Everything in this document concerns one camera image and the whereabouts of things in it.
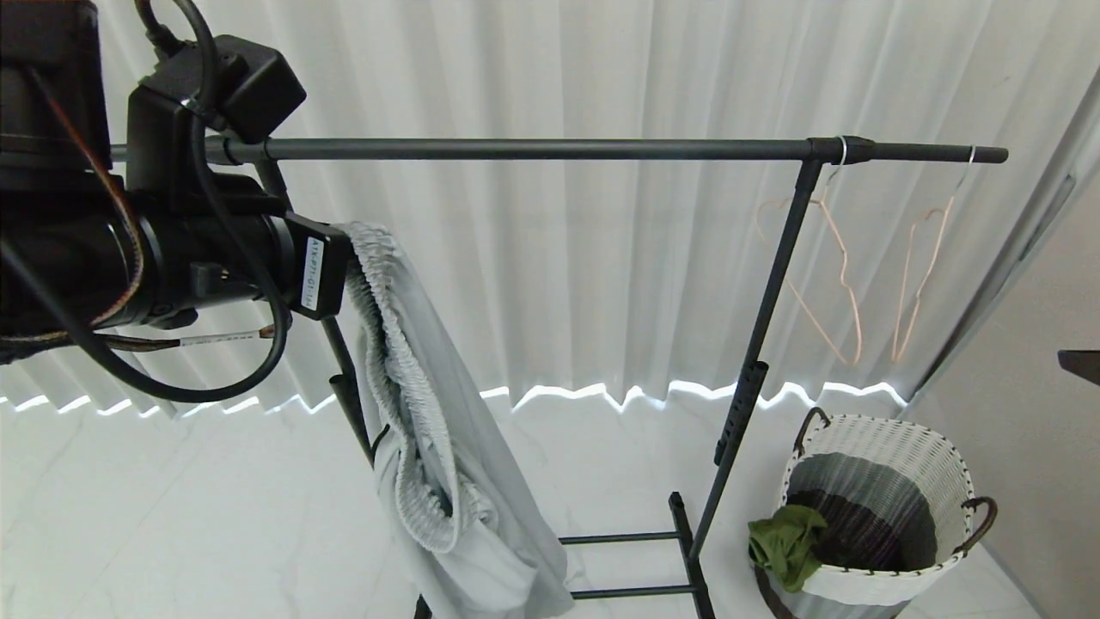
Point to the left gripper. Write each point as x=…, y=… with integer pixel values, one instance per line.
x=69, y=275

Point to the pale grey shorts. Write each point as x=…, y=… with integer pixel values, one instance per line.
x=464, y=481

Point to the pink clothes hanger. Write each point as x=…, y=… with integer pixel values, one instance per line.
x=859, y=340
x=936, y=249

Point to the black clothes rack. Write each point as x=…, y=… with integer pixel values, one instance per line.
x=533, y=149

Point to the white laundry basket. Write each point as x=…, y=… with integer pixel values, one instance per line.
x=876, y=438

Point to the white curtain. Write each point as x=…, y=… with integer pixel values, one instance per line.
x=601, y=275

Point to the green garment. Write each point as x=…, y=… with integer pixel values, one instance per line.
x=786, y=542

